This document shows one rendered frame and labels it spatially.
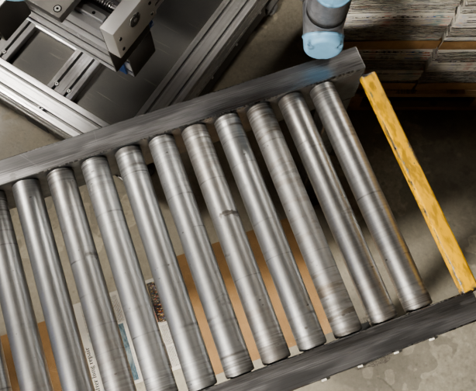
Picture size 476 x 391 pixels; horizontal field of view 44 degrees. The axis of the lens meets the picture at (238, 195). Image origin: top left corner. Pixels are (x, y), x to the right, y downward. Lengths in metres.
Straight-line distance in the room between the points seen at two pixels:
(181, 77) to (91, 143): 0.74
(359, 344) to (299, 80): 0.49
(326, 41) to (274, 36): 1.05
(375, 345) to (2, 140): 1.47
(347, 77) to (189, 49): 0.78
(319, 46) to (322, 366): 0.56
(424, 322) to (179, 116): 0.56
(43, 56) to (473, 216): 1.43
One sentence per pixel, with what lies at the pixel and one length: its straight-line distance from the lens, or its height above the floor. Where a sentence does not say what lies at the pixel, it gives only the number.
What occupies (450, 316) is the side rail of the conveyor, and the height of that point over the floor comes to 0.80.
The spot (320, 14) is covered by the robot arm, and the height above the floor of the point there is 0.92.
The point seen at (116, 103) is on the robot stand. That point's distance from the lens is 1.82.
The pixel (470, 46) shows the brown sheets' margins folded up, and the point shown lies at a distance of 1.77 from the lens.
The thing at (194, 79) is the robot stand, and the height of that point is 0.23.
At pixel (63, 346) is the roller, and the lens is 1.04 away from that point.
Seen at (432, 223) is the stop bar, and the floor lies 0.82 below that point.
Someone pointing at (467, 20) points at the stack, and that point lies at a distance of 1.66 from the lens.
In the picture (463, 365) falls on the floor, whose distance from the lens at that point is 1.91.
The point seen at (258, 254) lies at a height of 0.00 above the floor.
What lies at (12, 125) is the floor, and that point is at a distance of 2.12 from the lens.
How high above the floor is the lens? 1.80
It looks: 72 degrees down
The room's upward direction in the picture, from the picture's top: 1 degrees counter-clockwise
